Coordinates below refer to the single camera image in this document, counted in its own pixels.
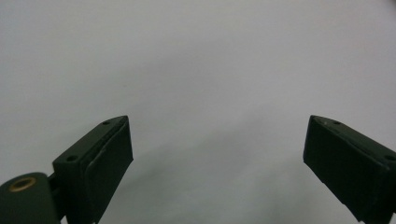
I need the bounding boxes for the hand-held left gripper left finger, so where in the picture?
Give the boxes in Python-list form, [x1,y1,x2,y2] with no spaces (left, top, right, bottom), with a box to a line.
[51,115,134,224]

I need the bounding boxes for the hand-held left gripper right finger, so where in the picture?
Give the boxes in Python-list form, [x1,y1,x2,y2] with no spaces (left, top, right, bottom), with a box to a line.
[303,115,396,224]

